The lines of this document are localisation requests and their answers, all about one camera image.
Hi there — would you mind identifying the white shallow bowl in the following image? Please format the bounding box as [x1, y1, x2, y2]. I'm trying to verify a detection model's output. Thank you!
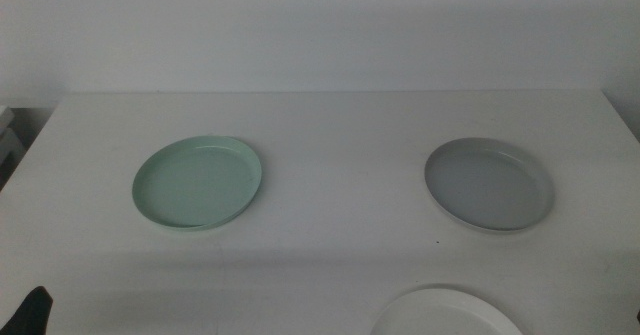
[368, 287, 525, 335]

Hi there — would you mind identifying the grey shallow bowl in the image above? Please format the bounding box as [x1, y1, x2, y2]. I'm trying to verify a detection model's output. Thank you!
[423, 136, 556, 233]

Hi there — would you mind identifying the mint green shallow bowl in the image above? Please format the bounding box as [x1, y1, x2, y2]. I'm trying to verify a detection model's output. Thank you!
[131, 134, 263, 232]

